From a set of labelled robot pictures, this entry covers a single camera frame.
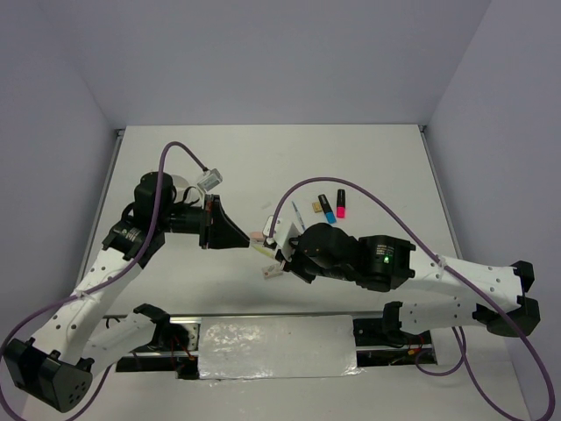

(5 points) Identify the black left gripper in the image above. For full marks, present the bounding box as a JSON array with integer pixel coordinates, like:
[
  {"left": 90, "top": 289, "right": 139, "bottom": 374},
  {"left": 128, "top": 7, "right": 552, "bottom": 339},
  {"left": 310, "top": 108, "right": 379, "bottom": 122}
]
[{"left": 158, "top": 194, "right": 249, "bottom": 250}]

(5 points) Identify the yellow clear pen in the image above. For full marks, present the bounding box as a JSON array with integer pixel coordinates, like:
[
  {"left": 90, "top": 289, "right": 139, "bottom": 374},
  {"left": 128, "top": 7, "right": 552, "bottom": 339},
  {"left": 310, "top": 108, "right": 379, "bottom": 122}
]
[{"left": 251, "top": 243, "right": 275, "bottom": 260}]

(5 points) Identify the blue clear pen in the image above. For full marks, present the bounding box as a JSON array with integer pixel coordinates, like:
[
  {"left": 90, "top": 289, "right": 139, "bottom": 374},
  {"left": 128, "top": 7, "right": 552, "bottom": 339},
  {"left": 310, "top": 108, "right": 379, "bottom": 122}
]
[{"left": 291, "top": 201, "right": 306, "bottom": 231}]

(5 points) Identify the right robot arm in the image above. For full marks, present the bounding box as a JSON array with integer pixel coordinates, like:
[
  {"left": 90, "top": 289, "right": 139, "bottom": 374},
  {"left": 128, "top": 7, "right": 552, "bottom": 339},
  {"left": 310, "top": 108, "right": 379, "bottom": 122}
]
[{"left": 265, "top": 223, "right": 541, "bottom": 343}]

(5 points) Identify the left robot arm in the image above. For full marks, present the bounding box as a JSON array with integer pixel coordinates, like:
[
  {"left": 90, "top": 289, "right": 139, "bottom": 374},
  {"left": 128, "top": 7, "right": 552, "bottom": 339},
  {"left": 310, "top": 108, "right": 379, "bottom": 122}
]
[{"left": 3, "top": 172, "right": 250, "bottom": 413}]

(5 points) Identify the white staple box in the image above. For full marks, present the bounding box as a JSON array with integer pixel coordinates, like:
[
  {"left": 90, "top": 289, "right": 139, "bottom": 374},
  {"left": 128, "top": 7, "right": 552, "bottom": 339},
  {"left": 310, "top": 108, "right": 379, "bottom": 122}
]
[{"left": 261, "top": 263, "right": 284, "bottom": 280}]

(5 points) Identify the white round container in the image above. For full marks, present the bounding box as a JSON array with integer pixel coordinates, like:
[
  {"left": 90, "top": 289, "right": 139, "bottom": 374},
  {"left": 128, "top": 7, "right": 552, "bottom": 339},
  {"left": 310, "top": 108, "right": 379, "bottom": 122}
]
[{"left": 172, "top": 175, "right": 197, "bottom": 203}]

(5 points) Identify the blue capped black highlighter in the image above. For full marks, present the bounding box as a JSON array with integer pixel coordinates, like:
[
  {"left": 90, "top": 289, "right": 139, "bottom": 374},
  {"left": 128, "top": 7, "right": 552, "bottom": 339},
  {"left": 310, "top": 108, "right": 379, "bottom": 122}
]
[{"left": 318, "top": 194, "right": 337, "bottom": 224}]

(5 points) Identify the pink capped black highlighter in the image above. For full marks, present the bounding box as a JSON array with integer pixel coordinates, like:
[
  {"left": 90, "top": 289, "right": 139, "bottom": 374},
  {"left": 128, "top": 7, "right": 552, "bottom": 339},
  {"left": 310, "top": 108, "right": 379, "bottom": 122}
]
[{"left": 336, "top": 189, "right": 346, "bottom": 219}]

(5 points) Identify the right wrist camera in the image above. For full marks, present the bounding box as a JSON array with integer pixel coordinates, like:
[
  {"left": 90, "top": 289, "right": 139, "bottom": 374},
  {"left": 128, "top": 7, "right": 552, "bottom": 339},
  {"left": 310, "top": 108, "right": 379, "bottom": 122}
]
[{"left": 262, "top": 215, "right": 300, "bottom": 259}]

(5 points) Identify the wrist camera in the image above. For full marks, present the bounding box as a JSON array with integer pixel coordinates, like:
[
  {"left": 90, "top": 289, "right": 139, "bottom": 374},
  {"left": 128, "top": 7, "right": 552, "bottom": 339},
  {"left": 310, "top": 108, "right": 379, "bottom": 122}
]
[
  {"left": 196, "top": 168, "right": 223, "bottom": 192},
  {"left": 262, "top": 215, "right": 300, "bottom": 259}
]

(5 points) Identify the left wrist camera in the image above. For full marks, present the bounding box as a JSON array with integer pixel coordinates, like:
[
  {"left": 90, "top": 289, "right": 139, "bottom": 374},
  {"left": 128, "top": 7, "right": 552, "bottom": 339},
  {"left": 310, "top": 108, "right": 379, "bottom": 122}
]
[{"left": 196, "top": 168, "right": 223, "bottom": 192}]

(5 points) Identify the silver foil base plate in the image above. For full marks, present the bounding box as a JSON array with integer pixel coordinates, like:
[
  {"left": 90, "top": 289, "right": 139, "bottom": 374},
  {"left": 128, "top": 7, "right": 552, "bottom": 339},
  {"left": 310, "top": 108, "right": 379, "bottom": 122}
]
[{"left": 198, "top": 315, "right": 359, "bottom": 380}]

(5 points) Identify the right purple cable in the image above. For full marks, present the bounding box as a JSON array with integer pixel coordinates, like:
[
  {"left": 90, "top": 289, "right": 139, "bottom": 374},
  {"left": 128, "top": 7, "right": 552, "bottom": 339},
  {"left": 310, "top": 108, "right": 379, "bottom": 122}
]
[{"left": 269, "top": 177, "right": 554, "bottom": 420}]

